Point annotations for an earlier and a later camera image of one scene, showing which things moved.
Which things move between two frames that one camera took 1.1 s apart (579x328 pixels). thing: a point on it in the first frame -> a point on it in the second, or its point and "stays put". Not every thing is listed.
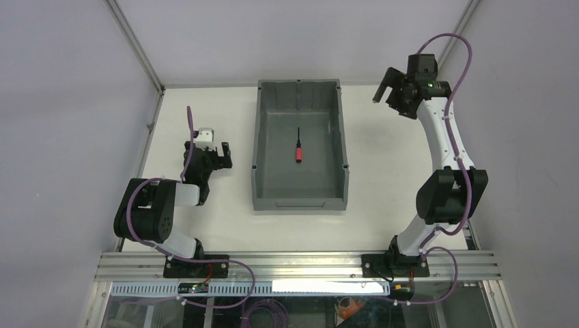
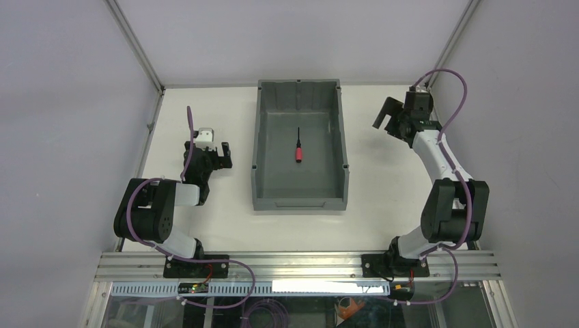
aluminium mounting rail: (470, 266) stays put
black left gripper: (207, 152) stays put
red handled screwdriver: (298, 149) stays put
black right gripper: (394, 87) -> (394, 121)
